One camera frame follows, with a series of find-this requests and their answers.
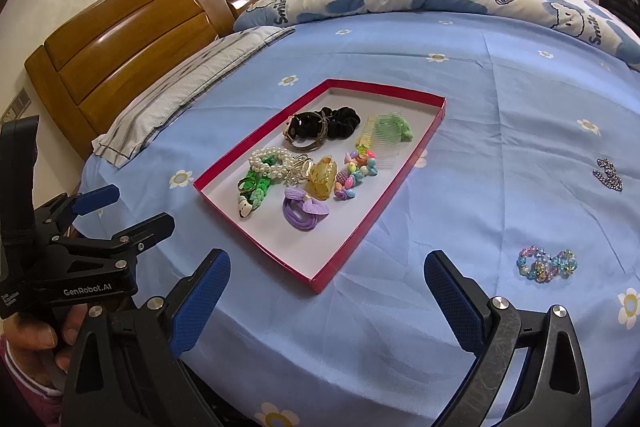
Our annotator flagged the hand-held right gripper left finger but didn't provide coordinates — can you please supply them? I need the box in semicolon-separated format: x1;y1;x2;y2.
60;248;232;427

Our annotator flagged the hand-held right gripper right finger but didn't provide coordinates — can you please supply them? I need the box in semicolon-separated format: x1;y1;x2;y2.
423;249;593;427

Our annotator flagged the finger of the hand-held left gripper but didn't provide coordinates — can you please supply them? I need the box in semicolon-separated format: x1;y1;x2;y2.
50;213;175;280
32;185;121;234

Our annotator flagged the red cardboard tray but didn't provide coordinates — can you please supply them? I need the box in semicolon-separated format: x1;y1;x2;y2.
192;78;447;294

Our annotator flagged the black scrunchie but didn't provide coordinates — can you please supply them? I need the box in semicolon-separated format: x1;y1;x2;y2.
292;106;362;142

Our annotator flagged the person's left forearm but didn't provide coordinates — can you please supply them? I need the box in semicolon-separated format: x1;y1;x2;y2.
0;338;64;427

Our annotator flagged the person's left hand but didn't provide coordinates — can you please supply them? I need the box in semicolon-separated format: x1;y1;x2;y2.
0;304;90;388

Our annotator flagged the grey striped pillow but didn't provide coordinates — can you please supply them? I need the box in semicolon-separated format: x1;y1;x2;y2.
91;25;297;169

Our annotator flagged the silver hair clip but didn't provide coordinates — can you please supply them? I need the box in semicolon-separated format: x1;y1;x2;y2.
287;154;316;186

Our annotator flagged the green hair comb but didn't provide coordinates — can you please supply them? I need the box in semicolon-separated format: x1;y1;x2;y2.
372;116;407;168

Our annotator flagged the yellow claw clip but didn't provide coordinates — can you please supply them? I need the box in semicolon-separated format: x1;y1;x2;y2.
307;155;340;202

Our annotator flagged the wrist watch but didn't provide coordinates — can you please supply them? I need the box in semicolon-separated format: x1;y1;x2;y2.
281;114;332;154

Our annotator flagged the wooden headboard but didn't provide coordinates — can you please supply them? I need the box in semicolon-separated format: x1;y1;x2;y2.
24;0;317;160

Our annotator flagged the yellow hair comb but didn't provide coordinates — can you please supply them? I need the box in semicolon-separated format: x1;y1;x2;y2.
355;114;381;151

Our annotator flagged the blue floral bedsheet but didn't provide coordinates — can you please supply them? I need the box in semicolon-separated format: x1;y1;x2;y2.
80;7;640;427

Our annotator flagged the iridescent bead bracelet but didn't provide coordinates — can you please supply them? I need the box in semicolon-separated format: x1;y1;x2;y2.
516;245;577;284

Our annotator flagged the green braided bracelet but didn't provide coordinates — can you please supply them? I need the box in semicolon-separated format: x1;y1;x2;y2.
247;149;284;210

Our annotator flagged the wall socket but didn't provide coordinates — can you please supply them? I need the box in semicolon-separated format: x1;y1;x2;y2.
0;89;32;122

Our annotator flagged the purple bow hair tie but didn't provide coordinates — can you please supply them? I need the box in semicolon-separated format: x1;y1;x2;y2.
282;187;331;236

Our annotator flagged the white pearl bracelet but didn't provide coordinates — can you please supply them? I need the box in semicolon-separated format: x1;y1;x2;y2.
248;147;301;186

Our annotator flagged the colourful bead bracelet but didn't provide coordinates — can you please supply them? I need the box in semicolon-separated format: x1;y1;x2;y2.
332;146;379;202

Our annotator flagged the rhinestone chain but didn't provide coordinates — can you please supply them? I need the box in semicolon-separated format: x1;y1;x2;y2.
592;157;624;192

